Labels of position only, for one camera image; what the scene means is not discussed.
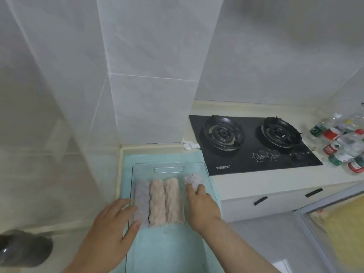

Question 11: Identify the grey checked towel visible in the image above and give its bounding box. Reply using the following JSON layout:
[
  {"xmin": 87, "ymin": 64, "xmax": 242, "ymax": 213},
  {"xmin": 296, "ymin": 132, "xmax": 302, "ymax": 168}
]
[
  {"xmin": 133, "ymin": 180, "xmax": 151, "ymax": 225},
  {"xmin": 183, "ymin": 173, "xmax": 206, "ymax": 196}
]

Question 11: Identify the person's right hand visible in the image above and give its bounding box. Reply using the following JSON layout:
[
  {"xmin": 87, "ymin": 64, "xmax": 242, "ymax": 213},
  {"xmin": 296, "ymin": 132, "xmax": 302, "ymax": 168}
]
[{"xmin": 185, "ymin": 184, "xmax": 222, "ymax": 235}]

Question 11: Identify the black gas stove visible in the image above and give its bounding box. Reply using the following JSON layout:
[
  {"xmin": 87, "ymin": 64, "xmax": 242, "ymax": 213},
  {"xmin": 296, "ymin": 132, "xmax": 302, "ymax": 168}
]
[{"xmin": 188, "ymin": 115, "xmax": 324, "ymax": 177}]

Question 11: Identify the group of water bottles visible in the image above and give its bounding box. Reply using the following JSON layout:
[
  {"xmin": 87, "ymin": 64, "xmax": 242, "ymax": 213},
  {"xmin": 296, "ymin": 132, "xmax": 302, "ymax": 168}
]
[{"xmin": 323, "ymin": 140, "xmax": 346, "ymax": 157}]

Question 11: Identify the white stove cabinet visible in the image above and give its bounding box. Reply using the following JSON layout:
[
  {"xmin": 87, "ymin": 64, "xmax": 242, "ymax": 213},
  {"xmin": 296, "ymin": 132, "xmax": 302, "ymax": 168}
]
[{"xmin": 220, "ymin": 182, "xmax": 364, "ymax": 224}]

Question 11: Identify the clear plastic storage bin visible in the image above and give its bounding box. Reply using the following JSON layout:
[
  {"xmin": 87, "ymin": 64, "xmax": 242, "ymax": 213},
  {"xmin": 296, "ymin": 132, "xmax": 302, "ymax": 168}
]
[{"xmin": 115, "ymin": 152, "xmax": 222, "ymax": 273}]

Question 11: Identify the person's left hand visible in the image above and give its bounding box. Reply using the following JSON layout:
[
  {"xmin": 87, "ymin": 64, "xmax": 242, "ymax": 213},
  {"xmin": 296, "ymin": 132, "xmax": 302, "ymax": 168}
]
[{"xmin": 72, "ymin": 198, "xmax": 143, "ymax": 272}]

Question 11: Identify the beige checked towel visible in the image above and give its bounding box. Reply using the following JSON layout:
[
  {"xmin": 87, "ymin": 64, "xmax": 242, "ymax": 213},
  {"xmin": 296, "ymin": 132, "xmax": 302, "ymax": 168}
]
[
  {"xmin": 163, "ymin": 178, "xmax": 185, "ymax": 224},
  {"xmin": 149, "ymin": 179, "xmax": 167, "ymax": 227}
]

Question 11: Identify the clear plastic tray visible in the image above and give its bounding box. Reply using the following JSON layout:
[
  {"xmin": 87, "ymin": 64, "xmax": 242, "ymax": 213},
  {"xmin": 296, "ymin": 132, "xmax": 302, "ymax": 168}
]
[{"xmin": 125, "ymin": 162, "xmax": 221, "ymax": 273}]

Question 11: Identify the clear bottle green label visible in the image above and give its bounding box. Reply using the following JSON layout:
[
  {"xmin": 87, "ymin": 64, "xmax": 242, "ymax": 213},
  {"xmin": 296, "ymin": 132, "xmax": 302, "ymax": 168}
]
[
  {"xmin": 308, "ymin": 118, "xmax": 335, "ymax": 138},
  {"xmin": 328, "ymin": 147, "xmax": 364, "ymax": 168}
]

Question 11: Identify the person's right forearm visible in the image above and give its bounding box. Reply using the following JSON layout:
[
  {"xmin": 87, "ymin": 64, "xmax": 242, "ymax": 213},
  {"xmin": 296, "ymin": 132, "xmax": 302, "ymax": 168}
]
[{"xmin": 199, "ymin": 217, "xmax": 282, "ymax": 273}]

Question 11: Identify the dark bottle black cap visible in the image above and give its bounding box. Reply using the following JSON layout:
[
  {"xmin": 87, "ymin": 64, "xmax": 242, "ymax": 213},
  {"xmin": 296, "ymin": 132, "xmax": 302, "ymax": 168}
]
[{"xmin": 0, "ymin": 229, "xmax": 54, "ymax": 268}]

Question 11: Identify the glass door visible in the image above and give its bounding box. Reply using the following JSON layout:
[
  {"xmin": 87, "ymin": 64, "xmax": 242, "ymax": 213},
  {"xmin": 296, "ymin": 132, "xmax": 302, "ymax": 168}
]
[{"xmin": 293, "ymin": 183, "xmax": 364, "ymax": 273}]

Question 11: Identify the white paper wad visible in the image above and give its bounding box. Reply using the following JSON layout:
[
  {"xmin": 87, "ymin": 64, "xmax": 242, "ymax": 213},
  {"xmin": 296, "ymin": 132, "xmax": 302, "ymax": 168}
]
[{"xmin": 182, "ymin": 138, "xmax": 201, "ymax": 151}]

